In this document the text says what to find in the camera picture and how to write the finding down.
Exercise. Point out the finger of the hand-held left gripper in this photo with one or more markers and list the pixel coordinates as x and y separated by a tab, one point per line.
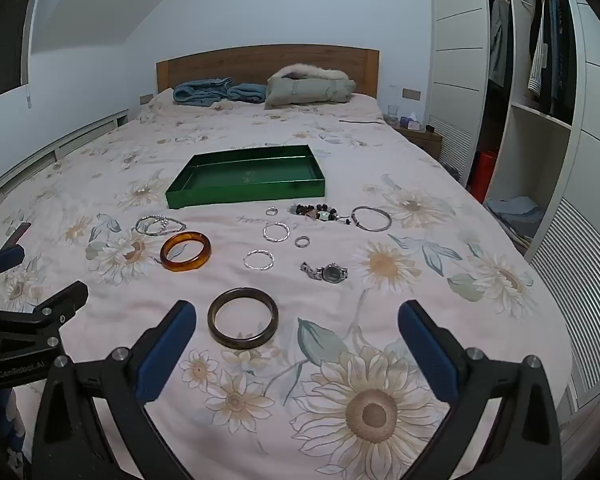
55	307
4	261

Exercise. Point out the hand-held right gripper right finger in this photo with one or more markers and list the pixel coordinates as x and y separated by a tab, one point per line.
430	355

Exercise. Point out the hanging dark clothes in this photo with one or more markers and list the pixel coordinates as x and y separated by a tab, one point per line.
555	50

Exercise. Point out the drinking glass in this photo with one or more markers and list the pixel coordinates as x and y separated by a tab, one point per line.
392	112

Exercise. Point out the wooden nightstand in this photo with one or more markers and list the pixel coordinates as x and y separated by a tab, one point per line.
425	141

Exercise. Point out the floral bed sheet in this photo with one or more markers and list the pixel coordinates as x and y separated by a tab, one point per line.
380	160

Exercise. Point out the dark brown bangle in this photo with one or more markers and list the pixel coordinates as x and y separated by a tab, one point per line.
243	342

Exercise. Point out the silver wristwatch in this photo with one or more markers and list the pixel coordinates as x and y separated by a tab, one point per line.
330	272

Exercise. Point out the wooden headboard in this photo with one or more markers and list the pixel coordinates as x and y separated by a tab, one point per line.
230	62

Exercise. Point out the thin silver bangle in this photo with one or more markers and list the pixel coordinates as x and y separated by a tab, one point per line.
389	219

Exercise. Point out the tissue box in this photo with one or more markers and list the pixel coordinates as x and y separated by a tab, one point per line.
410	122

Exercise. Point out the grey fur-trimmed coat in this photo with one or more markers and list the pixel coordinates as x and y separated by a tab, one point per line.
305	91

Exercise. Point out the green tray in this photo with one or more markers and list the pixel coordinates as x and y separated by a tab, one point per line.
245	175

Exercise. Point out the white wardrobe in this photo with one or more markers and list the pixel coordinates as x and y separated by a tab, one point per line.
535	135

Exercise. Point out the red bag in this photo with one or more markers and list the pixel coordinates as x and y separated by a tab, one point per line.
482	175

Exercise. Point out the amber bangle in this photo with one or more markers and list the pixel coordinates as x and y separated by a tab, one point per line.
186	236

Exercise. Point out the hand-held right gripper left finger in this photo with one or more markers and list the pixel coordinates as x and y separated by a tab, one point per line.
164	352

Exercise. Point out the blue blanket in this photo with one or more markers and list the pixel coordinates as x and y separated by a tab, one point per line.
200	91

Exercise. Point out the folded blue-grey cloth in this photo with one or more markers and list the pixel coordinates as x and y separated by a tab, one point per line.
515	215

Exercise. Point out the hanging grey garment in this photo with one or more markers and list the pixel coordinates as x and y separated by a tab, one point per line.
500	40

